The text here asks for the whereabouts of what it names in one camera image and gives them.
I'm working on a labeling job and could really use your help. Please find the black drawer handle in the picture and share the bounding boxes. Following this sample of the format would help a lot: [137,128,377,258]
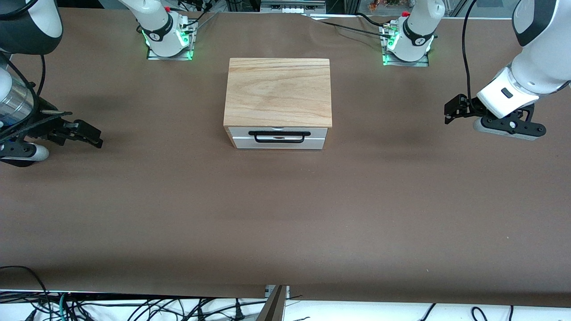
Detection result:
[248,130,312,144]

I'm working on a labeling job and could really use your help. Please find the light wooden drawer cabinet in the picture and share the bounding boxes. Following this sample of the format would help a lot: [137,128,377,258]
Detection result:
[223,58,333,150]

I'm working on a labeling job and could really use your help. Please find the grey power strip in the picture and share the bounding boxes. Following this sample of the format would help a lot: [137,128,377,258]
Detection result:
[260,0,327,14]

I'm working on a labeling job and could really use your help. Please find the brown table cover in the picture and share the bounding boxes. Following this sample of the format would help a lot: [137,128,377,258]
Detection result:
[0,6,571,309]

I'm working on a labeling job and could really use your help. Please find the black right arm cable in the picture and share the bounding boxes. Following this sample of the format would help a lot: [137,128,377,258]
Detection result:
[0,53,48,99]

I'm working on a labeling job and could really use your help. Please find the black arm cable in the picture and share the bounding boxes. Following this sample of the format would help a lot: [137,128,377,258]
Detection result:
[0,53,48,99]
[461,0,480,106]

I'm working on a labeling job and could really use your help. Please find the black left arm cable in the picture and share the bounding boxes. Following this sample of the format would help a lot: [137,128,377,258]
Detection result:
[461,0,480,106]

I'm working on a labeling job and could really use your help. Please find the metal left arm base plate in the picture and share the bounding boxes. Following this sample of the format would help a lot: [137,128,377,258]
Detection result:
[381,21,430,67]

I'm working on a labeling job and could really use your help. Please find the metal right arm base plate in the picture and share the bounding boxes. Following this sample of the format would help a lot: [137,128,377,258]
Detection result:
[146,19,198,61]

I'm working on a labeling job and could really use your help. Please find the black looped cable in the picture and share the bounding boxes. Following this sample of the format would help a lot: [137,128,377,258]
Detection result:
[0,265,50,321]

